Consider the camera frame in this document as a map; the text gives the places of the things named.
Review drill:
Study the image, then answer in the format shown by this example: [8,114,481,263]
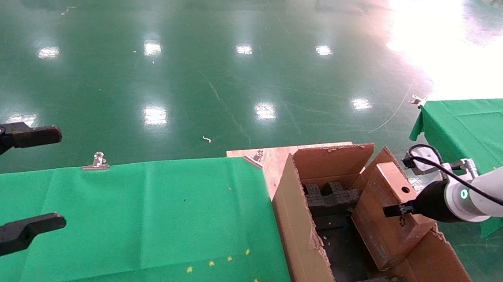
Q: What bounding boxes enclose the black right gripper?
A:
[383,177,453,224]

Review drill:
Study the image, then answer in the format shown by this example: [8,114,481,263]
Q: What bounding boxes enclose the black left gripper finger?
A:
[0,208,68,282]
[0,120,64,184]

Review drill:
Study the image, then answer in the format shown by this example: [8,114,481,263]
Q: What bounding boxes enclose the small cardboard box with hole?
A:
[348,159,442,274]

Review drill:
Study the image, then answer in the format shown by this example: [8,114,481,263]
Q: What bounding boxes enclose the large open cardboard carton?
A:
[265,136,488,282]

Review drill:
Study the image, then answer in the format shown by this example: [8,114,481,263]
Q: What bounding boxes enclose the silver metal binder clip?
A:
[242,148,266,169]
[82,150,111,173]
[408,93,428,109]

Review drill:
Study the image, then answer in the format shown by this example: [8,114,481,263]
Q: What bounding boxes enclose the large green tablecloth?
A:
[0,141,307,282]

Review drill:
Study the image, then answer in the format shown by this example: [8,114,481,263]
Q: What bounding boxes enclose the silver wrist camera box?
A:
[401,156,431,177]

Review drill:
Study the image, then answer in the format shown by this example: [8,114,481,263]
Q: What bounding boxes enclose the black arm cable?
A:
[403,143,503,218]

